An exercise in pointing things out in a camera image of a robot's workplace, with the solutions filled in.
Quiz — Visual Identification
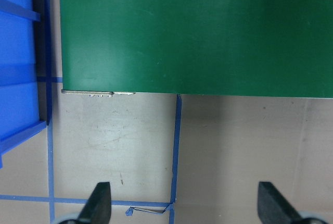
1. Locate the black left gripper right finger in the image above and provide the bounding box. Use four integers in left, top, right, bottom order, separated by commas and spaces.
257, 181, 303, 224

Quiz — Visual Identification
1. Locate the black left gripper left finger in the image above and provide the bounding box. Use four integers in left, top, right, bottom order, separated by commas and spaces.
77, 182, 111, 224

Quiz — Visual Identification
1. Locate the green conveyor belt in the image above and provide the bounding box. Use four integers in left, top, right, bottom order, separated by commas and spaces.
60, 0, 332, 98

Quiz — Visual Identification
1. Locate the blue bin left side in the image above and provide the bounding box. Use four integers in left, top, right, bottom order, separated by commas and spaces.
1, 0, 46, 155

